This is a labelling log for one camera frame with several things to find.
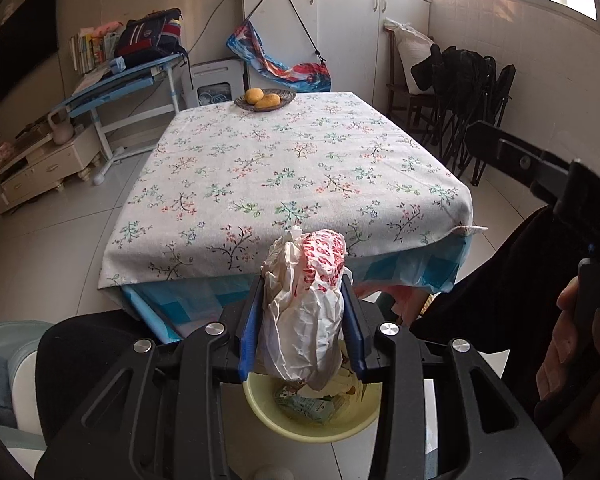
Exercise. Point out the black television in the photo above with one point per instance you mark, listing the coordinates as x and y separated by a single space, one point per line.
15 45

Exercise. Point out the person's left leg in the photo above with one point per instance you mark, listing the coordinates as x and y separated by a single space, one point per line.
80 340

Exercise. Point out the person's right leg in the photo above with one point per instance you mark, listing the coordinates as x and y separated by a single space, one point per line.
480 285

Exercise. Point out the green milk carton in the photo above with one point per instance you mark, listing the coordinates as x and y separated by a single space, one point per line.
305 402

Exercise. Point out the wooden chair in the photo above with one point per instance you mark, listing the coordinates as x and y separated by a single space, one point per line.
397 105

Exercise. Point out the white sack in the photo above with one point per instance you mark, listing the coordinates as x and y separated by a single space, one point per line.
410 50

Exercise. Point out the white plastic bag red print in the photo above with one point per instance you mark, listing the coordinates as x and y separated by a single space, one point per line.
300 320

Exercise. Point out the pink plush toy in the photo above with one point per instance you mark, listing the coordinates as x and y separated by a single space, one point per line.
107 27

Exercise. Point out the yellow plastic basin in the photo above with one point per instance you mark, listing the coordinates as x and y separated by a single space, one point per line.
310 425

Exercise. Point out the pale pink kettlebell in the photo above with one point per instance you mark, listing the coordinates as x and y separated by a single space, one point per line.
60 130

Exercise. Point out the white cabinet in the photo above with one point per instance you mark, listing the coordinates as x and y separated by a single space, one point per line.
350 35

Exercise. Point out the floral tablecloth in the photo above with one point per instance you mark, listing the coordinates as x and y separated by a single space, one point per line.
280 170

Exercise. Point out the row of books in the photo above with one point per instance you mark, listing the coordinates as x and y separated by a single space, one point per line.
87 52

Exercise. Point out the pale green chair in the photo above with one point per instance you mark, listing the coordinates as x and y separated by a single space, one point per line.
10 360

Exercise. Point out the yellow mango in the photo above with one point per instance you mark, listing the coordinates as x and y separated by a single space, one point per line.
253 96
269 102

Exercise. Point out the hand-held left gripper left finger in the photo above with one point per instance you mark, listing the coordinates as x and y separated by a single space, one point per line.
247 330

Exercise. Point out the dark fruit bowl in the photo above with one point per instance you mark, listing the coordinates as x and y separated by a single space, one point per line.
287 97

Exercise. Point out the pink stuffed toy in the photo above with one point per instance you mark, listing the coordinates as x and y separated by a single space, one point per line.
1 152

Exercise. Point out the blue study desk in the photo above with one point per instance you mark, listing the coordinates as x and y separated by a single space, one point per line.
115 85

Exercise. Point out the person's right hand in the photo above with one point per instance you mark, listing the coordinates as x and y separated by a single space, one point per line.
565 360

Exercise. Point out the dark blue backpack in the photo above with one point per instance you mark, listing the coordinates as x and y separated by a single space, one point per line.
150 35

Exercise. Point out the cream TV stand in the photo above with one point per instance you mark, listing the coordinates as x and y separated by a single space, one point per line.
40 170

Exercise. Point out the person's leg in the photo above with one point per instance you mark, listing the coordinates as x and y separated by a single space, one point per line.
80 340
480 285

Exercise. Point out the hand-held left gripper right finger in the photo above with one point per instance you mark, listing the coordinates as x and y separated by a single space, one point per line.
352 330

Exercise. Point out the black folding chairs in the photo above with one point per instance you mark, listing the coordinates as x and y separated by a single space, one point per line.
465 95

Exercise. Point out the white air purifier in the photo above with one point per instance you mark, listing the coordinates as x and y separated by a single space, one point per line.
215 85

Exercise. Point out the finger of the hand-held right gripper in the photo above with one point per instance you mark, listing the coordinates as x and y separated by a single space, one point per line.
520 160

